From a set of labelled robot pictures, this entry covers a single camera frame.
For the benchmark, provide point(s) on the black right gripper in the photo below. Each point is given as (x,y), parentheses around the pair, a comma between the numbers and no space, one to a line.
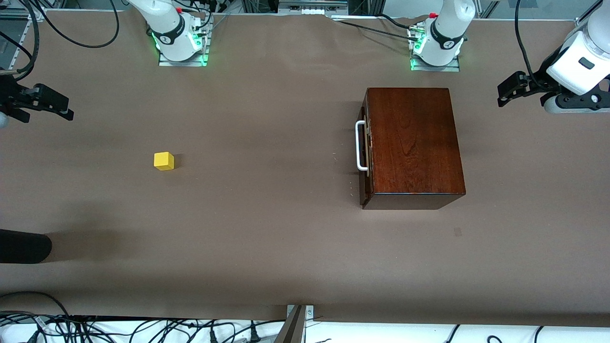
(8,93)

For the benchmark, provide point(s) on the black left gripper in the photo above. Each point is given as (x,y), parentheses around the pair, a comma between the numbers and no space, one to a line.
(544,76)

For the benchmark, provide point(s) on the yellow cube block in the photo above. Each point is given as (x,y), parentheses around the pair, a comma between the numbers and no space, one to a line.
(164,161)

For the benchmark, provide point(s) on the light wooden drawer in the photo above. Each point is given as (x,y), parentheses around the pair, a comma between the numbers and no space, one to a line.
(365,186)

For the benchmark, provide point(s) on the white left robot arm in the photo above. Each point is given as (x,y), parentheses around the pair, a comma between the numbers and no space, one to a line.
(448,28)

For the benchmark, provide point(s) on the dark brown wooden cabinet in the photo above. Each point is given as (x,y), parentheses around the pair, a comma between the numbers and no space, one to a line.
(414,143)

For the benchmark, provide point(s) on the black cylindrical object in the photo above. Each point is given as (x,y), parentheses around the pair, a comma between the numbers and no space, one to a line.
(24,246)

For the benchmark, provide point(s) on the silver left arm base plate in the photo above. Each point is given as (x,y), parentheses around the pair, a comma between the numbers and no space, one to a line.
(436,68)

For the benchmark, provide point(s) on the aluminium frame profile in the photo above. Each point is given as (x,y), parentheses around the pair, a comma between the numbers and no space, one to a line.
(19,9)
(582,20)

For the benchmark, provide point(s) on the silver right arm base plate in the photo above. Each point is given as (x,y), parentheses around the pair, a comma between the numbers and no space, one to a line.
(183,62)

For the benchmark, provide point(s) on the silver frame rail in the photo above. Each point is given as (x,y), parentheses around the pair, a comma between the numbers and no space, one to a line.
(312,5)

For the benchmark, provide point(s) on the silver corner bracket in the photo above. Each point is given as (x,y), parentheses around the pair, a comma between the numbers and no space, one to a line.
(309,312)

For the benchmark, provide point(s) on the aluminium frame post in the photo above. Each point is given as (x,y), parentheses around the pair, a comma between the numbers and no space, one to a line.
(291,331)

